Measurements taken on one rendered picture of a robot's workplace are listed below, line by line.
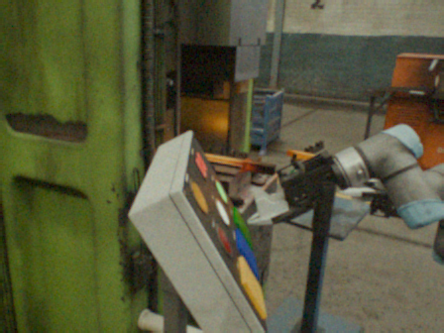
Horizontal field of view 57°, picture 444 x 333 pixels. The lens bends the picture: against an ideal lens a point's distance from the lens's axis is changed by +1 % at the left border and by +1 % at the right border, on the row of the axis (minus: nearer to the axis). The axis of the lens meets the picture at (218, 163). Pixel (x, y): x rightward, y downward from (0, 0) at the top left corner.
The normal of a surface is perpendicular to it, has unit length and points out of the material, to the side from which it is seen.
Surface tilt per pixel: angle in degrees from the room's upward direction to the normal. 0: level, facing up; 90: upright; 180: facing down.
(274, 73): 90
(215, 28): 90
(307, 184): 90
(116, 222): 90
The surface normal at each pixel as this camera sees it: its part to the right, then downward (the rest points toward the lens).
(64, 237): -0.40, 0.26
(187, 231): 0.02, 0.31
